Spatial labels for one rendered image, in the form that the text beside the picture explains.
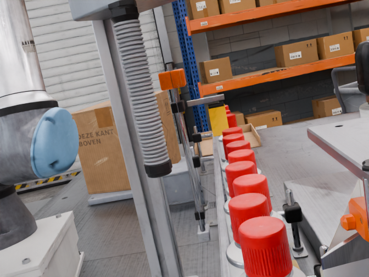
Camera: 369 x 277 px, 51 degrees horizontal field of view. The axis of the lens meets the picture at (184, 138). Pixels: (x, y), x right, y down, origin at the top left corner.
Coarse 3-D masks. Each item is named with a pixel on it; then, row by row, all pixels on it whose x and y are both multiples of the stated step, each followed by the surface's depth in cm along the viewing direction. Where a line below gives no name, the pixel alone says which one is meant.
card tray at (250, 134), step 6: (240, 126) 178; (246, 126) 178; (252, 126) 170; (204, 132) 180; (210, 132) 180; (246, 132) 178; (252, 132) 175; (204, 138) 181; (210, 138) 180; (246, 138) 166; (252, 138) 164; (258, 138) 152; (204, 144) 172; (210, 144) 169; (252, 144) 154; (258, 144) 152; (204, 150) 161; (210, 150) 158; (204, 156) 152
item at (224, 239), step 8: (216, 144) 109; (216, 152) 100; (216, 160) 92; (216, 168) 86; (216, 176) 80; (216, 184) 75; (224, 200) 68; (224, 216) 60; (224, 224) 57; (224, 232) 54; (224, 240) 52; (224, 248) 50; (224, 256) 48; (224, 264) 46; (224, 272) 45
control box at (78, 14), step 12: (72, 0) 50; (84, 0) 49; (96, 0) 47; (108, 0) 46; (144, 0) 46; (156, 0) 48; (168, 0) 49; (72, 12) 51; (84, 12) 49; (96, 12) 48; (108, 12) 49
